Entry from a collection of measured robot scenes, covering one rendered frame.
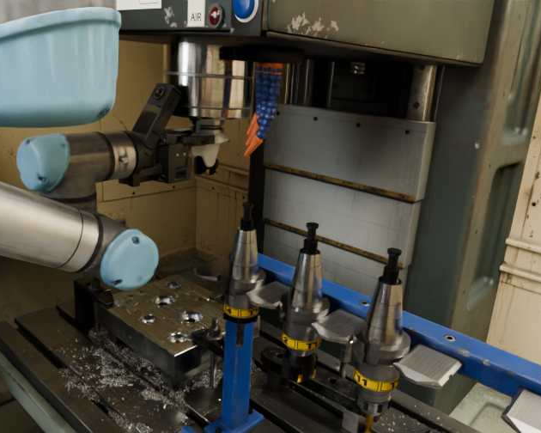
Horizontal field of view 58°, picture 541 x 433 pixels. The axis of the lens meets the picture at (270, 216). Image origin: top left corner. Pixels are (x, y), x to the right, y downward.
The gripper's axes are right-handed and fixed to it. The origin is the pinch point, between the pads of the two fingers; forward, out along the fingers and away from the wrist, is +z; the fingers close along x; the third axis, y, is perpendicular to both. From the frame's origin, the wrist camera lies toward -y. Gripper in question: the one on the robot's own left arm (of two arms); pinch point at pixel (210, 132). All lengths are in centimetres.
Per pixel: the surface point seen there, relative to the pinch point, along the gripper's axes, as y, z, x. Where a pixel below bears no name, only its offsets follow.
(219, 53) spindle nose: -14.1, -5.8, 6.5
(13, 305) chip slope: 63, -2, -78
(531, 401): 16, -21, 61
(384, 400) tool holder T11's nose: 23, -21, 48
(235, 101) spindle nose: -6.5, -2.7, 7.9
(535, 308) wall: 46, 77, 54
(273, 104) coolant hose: -7.2, -6.4, 18.5
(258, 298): 16.5, -21.5, 29.0
